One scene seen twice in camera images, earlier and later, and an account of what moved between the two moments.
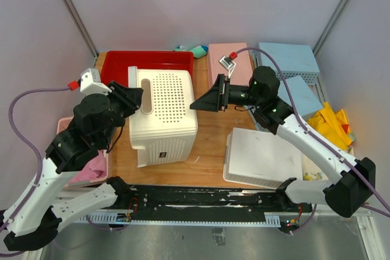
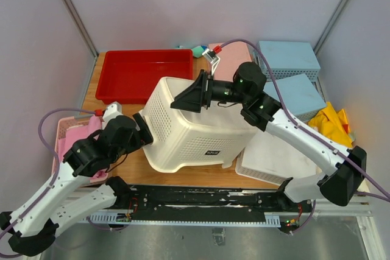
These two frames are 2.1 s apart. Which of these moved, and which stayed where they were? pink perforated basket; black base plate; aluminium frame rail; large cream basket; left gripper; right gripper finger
Moved: right gripper finger; large cream basket; left gripper
Stayed: black base plate; pink perforated basket; aluminium frame rail
